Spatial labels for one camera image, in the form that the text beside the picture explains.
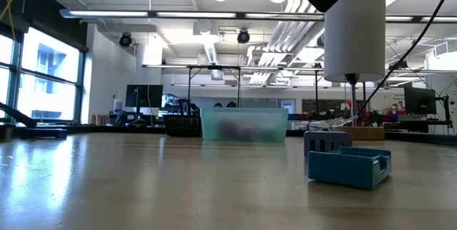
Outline blue rectangular block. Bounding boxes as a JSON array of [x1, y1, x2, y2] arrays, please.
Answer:
[[20, 128, 69, 140]]

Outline white shade table lamp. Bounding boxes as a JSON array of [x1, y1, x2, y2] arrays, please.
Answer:
[[323, 0, 387, 141]]

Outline black ceiling speaker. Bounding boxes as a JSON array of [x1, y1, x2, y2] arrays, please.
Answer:
[[119, 32, 134, 48], [236, 29, 251, 44]]

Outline teal translucent bin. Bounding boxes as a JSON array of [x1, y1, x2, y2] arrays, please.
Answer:
[[200, 107, 289, 143]]

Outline lavender multi-port charger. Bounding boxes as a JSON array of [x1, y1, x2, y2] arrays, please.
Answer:
[[303, 130, 353, 159]]

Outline black computer monitor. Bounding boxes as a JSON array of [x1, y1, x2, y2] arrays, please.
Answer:
[[124, 84, 164, 114], [403, 85, 438, 116]]

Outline teal rectangular holder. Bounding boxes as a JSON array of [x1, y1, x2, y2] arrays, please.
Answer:
[[307, 146, 393, 191]]

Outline small black bin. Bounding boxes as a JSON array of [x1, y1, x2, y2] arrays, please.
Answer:
[[163, 114, 203, 138]]

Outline long ceiling light strip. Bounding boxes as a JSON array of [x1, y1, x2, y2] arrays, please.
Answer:
[[59, 8, 457, 24]]

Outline cardboard boxes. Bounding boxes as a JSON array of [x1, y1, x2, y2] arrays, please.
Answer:
[[91, 114, 110, 126]]

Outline large glass window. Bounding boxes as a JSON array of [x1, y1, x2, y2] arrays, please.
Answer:
[[0, 26, 86, 124]]

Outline long black arm cable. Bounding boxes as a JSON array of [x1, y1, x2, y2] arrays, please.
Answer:
[[355, 0, 457, 116]]

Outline black metal rig frame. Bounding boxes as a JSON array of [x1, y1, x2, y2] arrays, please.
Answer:
[[141, 64, 322, 109]]

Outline white coiled cable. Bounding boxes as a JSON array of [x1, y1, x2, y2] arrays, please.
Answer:
[[306, 115, 359, 132]]

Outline yellow hanging cable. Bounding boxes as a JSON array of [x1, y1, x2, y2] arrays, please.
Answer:
[[0, 0, 26, 41]]

